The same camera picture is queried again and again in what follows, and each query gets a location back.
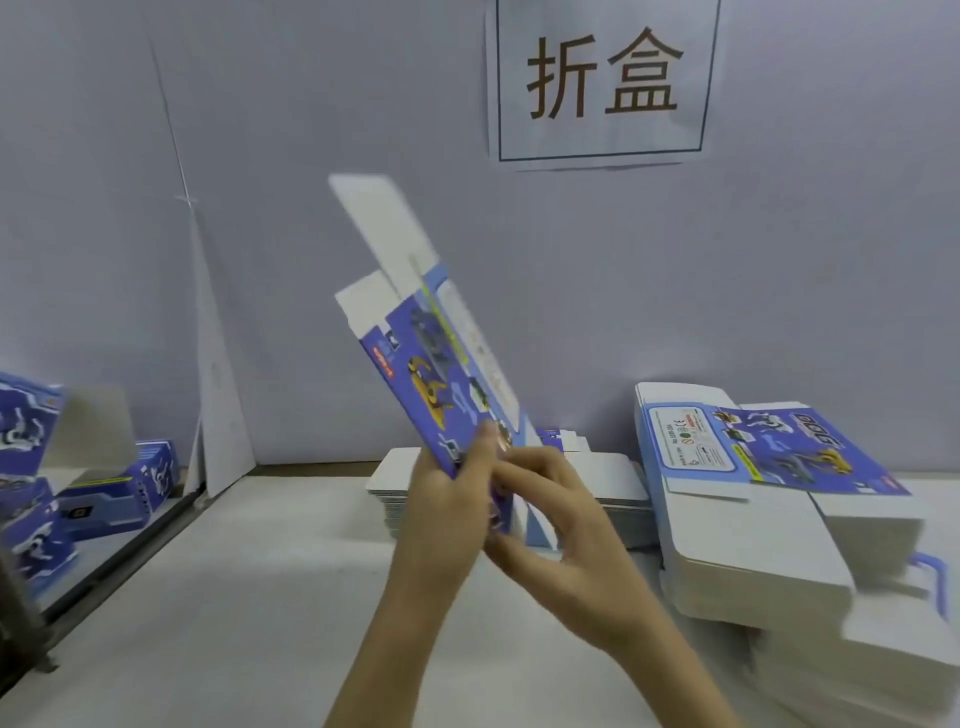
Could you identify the blue dog-print cardboard box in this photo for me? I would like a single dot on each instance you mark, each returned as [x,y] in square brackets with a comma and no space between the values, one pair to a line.
[435,368]

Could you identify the person's right hand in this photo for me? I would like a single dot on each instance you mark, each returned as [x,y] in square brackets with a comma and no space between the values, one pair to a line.
[578,563]

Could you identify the stack of boxes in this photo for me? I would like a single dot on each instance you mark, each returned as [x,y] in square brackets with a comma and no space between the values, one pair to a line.
[623,488]
[780,525]

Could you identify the person's left forearm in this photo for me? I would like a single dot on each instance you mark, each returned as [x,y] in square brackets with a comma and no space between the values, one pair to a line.
[383,668]

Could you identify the white paper wall sign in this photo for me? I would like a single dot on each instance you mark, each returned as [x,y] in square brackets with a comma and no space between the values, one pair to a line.
[603,138]

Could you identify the person's left hand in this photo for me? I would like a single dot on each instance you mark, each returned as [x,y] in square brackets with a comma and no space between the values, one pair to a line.
[443,525]

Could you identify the person's right forearm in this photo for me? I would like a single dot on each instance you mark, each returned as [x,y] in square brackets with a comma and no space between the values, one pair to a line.
[675,683]

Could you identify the pile of blue boxes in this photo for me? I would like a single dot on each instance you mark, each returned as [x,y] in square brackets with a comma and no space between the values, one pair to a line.
[105,495]

